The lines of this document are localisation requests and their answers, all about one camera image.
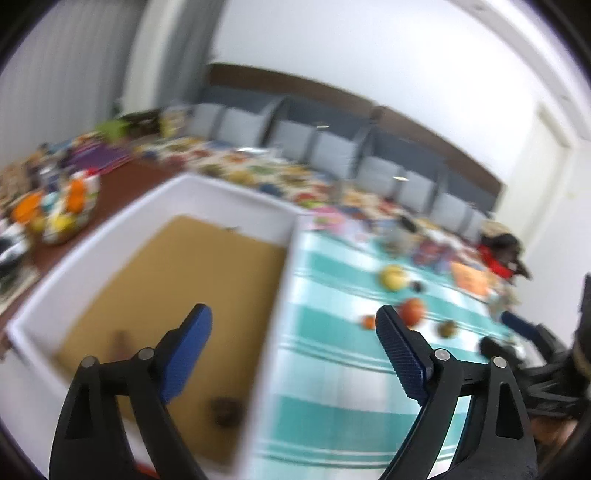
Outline black and red bag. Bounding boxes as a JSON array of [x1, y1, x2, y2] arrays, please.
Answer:
[[478, 232, 533, 280]]

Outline grey curtain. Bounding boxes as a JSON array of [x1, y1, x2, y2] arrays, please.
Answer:
[[0, 0, 141, 155]]

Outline white storage box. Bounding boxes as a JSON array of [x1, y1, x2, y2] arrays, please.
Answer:
[[6, 173, 306, 476]]

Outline row of grey cushions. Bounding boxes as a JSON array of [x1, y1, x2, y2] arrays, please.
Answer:
[[187, 102, 491, 241]]

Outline basket with colourful items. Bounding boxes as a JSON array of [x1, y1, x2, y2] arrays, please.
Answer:
[[41, 170, 101, 245]]

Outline yellow apple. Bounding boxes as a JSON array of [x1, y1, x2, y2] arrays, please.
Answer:
[[379, 264, 409, 291]]

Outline pile of assorted clutter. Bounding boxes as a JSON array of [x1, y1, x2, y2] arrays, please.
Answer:
[[0, 143, 47, 298]]

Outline white door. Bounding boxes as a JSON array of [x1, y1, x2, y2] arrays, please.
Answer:
[[507, 104, 574, 278]]

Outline brown wooden headboard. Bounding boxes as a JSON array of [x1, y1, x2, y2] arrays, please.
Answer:
[[207, 62, 507, 217]]

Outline clear plastic jar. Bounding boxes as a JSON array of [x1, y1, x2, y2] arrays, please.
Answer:
[[383, 217, 416, 256]]

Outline orange book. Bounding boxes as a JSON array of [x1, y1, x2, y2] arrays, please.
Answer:
[[450, 261, 491, 298]]

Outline colourful printed mat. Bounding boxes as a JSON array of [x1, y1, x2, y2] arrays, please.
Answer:
[[134, 137, 462, 259]]

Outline purple cloth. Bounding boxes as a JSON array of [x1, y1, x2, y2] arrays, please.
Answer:
[[69, 142, 132, 174]]

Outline green white checked tablecloth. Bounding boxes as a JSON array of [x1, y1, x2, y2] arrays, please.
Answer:
[[249, 226, 525, 480]]

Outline brown cardboard liner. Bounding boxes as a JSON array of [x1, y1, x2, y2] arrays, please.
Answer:
[[55, 215, 289, 467]]

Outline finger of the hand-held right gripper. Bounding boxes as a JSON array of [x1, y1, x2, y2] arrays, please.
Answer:
[[500, 311, 570, 358], [479, 337, 528, 371]]

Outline red apple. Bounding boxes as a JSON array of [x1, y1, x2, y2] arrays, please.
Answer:
[[399, 298, 426, 326]]

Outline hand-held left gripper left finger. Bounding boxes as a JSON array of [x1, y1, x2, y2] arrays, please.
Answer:
[[48, 303, 214, 480]]

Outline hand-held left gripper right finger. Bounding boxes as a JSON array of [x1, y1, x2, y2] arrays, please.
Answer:
[[375, 305, 539, 480]]

